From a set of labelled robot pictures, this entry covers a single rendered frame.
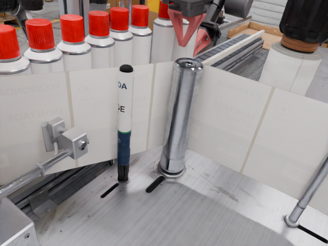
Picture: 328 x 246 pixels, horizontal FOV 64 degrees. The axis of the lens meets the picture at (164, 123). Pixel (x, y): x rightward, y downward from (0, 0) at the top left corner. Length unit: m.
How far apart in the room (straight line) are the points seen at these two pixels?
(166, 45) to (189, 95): 0.30
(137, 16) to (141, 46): 0.05
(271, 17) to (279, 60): 4.47
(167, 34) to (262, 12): 4.37
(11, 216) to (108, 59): 0.28
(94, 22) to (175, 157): 0.25
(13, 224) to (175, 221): 0.20
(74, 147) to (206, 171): 0.24
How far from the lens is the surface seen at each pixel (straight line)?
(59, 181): 0.47
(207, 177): 0.45
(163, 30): 0.62
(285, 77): 0.49
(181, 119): 0.36
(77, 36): 0.43
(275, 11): 4.93
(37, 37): 0.40
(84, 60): 0.44
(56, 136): 0.34
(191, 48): 0.72
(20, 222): 0.32
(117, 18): 0.50
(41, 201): 0.47
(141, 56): 0.55
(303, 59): 0.49
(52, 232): 0.38
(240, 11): 0.79
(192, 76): 0.33
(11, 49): 0.38
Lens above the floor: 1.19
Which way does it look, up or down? 34 degrees down
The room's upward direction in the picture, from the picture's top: 8 degrees clockwise
